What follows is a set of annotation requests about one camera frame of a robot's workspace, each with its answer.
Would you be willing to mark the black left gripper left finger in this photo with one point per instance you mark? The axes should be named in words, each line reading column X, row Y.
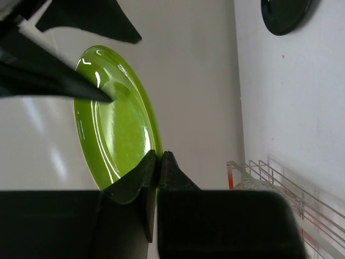
column 116, row 222

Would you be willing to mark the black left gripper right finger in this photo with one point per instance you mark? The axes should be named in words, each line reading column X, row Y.
column 196, row 223

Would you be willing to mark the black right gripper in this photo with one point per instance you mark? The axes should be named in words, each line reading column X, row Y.
column 29, row 69

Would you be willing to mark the orange plate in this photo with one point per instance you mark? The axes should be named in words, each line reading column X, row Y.
column 230, row 176

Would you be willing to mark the green plate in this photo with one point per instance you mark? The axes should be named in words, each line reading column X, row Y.
column 115, row 136

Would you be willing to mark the black plate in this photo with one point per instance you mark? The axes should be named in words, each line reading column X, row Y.
column 283, row 16

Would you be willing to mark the chrome wire dish rack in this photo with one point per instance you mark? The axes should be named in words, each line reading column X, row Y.
column 319, row 215

